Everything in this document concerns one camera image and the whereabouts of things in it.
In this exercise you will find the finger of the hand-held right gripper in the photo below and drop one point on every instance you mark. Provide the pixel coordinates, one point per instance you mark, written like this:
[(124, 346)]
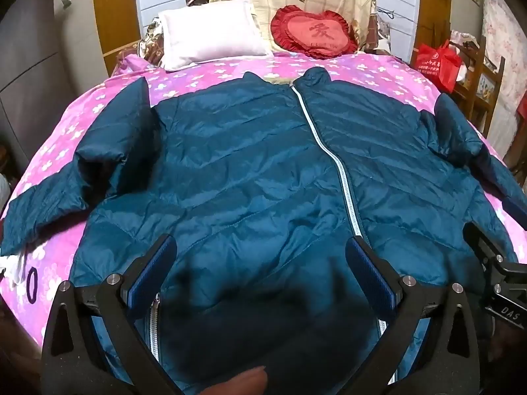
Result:
[(481, 240)]

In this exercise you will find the wooden headboard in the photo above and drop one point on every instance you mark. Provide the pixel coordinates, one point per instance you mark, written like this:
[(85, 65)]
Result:
[(115, 8)]

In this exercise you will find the red heart cushion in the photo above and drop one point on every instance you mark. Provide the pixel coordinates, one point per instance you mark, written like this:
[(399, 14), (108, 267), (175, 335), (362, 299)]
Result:
[(315, 31)]

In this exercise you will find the brown floral pillow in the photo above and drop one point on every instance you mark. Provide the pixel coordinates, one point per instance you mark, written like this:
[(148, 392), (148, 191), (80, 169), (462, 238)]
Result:
[(150, 43)]

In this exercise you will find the red shopping bag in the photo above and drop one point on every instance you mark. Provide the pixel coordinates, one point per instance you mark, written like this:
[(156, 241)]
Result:
[(438, 68)]

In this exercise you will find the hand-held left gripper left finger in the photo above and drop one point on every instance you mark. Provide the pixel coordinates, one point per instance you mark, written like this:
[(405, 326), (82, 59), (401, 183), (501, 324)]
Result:
[(162, 261)]

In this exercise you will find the wooden chair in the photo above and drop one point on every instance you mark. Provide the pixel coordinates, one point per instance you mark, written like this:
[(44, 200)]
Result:
[(481, 78)]

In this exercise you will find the pink floral bedsheet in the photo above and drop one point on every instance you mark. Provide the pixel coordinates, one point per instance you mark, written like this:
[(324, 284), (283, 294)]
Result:
[(82, 107)]

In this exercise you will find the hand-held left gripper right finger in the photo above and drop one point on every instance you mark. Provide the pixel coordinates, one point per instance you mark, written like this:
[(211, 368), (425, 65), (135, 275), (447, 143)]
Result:
[(370, 273)]

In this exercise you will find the person's left hand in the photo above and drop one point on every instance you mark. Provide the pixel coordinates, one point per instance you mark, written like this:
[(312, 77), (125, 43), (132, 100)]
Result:
[(234, 382)]

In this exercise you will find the grey wardrobe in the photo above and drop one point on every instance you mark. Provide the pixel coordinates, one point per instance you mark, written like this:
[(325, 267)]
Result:
[(41, 70)]

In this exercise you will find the teal puffer jacket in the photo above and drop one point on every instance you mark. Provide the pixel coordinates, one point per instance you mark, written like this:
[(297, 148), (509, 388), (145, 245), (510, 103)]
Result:
[(247, 152)]

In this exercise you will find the white pillow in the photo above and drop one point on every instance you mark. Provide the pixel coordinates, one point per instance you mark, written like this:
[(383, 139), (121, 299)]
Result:
[(206, 37)]

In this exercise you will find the white tissue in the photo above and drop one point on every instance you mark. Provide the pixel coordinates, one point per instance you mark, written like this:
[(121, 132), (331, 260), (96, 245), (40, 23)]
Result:
[(10, 269)]

